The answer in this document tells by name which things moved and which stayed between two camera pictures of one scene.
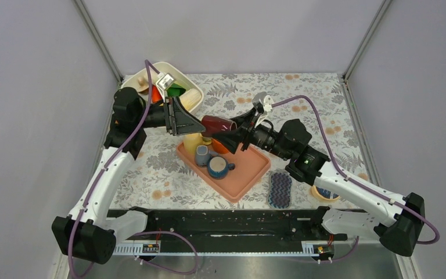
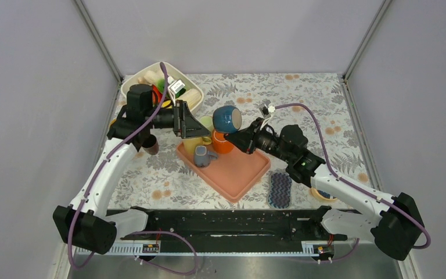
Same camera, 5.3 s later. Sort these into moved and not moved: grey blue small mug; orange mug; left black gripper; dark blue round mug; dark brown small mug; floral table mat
Moved: dark brown small mug; dark blue round mug
Not moved: grey blue small mug; left black gripper; floral table mat; orange mug
